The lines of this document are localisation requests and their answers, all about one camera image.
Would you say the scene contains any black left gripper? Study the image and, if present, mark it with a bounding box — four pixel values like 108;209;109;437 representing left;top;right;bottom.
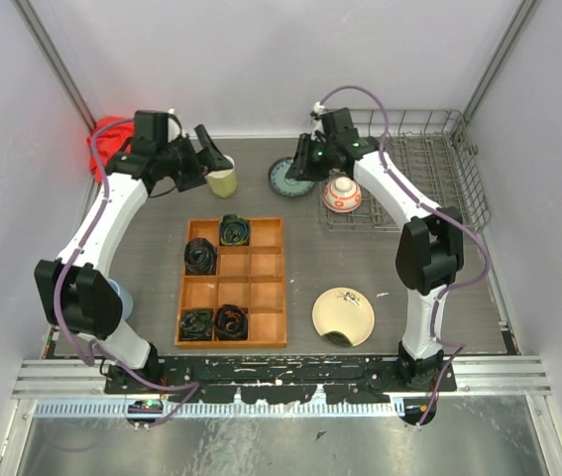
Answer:
161;125;235;192

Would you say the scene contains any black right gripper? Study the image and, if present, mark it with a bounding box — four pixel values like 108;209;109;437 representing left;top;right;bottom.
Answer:
286;132;337;181

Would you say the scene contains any blue green patterned plate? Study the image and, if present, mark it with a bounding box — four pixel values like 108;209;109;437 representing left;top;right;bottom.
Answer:
268;158;315;198

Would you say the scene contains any yellow green ceramic mug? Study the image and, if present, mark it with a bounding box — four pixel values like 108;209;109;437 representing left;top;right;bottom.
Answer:
205;156;237;198

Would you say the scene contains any red orange patterned bowl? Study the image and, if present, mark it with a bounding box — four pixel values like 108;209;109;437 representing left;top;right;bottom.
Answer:
322;177;362;213

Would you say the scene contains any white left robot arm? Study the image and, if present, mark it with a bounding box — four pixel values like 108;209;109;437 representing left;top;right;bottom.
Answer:
34;110;233;393

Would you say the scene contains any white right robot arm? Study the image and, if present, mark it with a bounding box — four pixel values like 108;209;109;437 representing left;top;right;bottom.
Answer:
286;103;464;391

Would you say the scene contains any blue yellow rolled tie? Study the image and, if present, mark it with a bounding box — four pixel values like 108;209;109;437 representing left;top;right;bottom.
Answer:
219;214;251;246

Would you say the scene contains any dark brown rolled tie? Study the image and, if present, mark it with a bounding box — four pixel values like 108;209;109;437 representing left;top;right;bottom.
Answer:
184;237;218;276

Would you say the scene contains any red crumpled cloth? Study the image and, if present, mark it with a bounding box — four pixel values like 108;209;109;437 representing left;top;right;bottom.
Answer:
86;116;134;166

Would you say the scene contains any orange wooden compartment tray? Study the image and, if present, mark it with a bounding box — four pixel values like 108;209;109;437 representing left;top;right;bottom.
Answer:
174;217;287;351

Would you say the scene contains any cream plate with flower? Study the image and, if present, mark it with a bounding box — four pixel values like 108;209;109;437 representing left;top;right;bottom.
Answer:
312;287;375;348

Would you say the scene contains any black orange rolled tie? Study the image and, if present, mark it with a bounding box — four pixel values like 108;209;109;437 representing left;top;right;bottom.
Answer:
213;303;249;341

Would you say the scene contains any light blue ceramic mug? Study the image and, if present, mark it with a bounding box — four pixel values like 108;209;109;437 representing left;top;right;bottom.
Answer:
108;279;134;321

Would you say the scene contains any grey wire dish rack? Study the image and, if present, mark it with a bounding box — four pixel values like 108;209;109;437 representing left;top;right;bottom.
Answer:
319;108;492;233

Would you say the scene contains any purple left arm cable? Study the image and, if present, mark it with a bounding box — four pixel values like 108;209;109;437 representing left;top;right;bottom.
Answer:
50;116;202;430

